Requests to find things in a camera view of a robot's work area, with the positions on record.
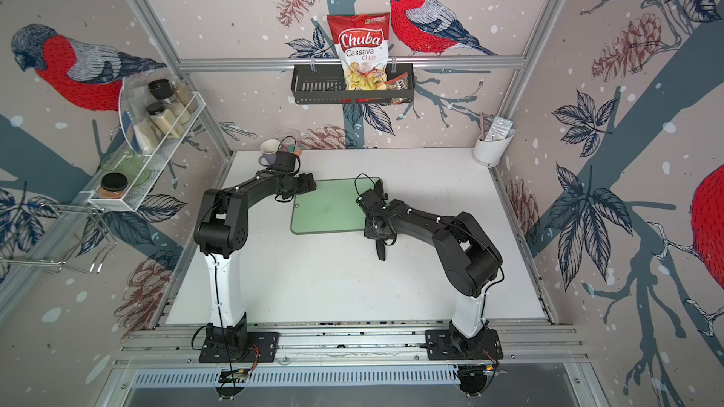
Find black knife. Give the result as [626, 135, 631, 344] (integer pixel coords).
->
[375, 239, 387, 261]

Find green cutting board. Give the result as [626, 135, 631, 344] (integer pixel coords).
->
[290, 178, 379, 236]

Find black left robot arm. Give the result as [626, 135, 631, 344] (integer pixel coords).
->
[193, 152, 316, 353]

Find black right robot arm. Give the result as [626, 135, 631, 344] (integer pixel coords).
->
[356, 180, 505, 355]

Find purple ceramic mug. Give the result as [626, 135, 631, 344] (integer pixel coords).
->
[258, 139, 280, 167]

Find clear jar of colourful candies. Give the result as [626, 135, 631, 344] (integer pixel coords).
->
[276, 128, 302, 156]

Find white utensil cup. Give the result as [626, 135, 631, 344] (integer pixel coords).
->
[471, 129, 517, 168]

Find spice jar black lid lower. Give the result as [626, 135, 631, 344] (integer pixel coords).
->
[146, 102, 183, 139]

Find blister pack in cup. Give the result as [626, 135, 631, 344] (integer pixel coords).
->
[485, 116, 513, 141]

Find red Chuba cassava chips bag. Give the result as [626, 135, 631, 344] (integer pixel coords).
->
[327, 13, 390, 92]

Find green glass plate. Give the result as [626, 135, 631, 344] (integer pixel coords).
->
[100, 149, 151, 187]

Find orange jar black lid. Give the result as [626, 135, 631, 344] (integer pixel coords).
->
[98, 171, 129, 200]

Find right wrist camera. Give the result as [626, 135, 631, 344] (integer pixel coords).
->
[356, 179, 388, 214]

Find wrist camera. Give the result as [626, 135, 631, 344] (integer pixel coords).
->
[270, 151, 301, 175]
[356, 179, 388, 214]

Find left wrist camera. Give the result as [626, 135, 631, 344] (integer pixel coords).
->
[270, 151, 301, 175]

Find black wire wall basket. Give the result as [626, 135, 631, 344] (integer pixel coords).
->
[290, 61, 416, 106]

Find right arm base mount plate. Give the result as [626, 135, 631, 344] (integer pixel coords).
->
[422, 327, 503, 361]

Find clear acrylic wall shelf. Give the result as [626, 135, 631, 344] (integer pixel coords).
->
[89, 71, 207, 212]

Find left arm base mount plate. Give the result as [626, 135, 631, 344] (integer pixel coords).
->
[199, 332, 280, 364]

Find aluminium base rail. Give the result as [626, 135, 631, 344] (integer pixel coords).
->
[110, 320, 590, 369]

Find metal wire wall rack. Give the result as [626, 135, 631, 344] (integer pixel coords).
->
[1, 205, 118, 275]

